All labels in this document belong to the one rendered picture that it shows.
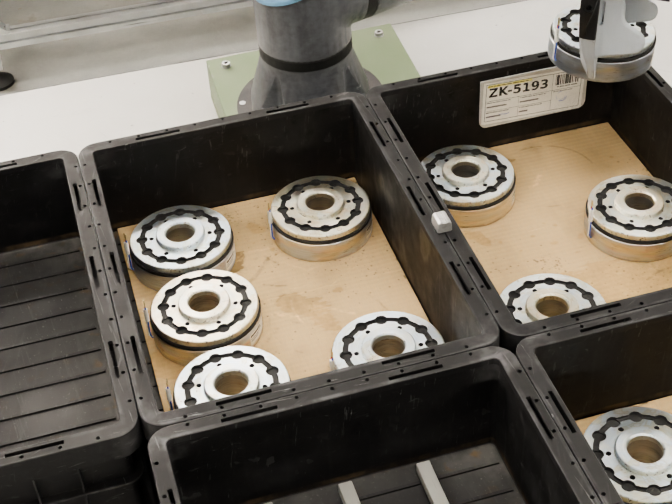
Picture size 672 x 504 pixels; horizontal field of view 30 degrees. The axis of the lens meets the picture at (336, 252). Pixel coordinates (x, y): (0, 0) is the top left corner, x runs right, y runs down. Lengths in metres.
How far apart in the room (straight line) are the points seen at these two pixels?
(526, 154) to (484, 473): 0.45
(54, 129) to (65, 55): 1.57
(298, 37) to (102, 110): 0.38
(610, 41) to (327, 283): 0.35
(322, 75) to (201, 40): 1.77
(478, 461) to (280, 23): 0.64
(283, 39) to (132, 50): 1.80
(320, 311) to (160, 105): 0.63
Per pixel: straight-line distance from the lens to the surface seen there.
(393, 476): 1.06
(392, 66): 1.68
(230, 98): 1.64
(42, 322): 1.25
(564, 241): 1.28
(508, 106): 1.38
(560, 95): 1.41
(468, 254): 1.11
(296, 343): 1.17
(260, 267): 1.26
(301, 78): 1.53
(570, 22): 1.29
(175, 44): 3.29
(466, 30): 1.88
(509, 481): 1.06
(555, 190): 1.35
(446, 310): 1.13
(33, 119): 1.77
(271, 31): 1.51
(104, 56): 3.28
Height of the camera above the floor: 1.65
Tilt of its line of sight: 40 degrees down
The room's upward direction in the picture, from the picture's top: 4 degrees counter-clockwise
